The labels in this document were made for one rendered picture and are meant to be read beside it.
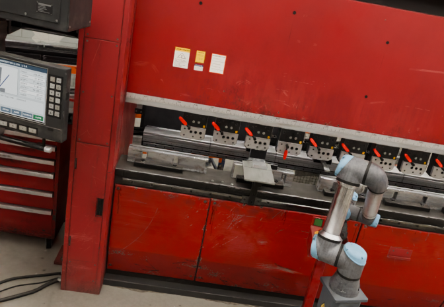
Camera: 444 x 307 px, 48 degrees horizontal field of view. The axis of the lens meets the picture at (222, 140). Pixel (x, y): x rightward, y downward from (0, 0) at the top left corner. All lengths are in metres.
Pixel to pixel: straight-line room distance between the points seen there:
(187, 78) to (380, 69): 1.12
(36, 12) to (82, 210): 1.28
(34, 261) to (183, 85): 1.64
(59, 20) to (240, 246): 1.80
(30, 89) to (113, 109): 0.56
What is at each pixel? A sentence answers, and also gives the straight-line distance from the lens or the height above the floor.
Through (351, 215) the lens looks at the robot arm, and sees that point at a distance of 2.79.
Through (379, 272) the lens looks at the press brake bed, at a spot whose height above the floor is 0.42.
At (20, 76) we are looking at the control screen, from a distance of 2.46.
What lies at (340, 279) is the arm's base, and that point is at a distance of 2.57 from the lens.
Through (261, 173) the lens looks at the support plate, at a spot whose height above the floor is 1.00.
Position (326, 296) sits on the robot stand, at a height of 0.72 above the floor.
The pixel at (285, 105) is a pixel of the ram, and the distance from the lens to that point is 3.02.
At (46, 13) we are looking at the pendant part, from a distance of 2.36.
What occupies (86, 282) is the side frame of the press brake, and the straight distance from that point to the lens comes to 3.45.
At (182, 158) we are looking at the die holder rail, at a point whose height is 0.95.
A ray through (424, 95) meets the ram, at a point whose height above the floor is 1.61.
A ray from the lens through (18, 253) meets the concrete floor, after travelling 3.84.
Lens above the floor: 2.25
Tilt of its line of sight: 22 degrees down
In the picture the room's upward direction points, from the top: 11 degrees clockwise
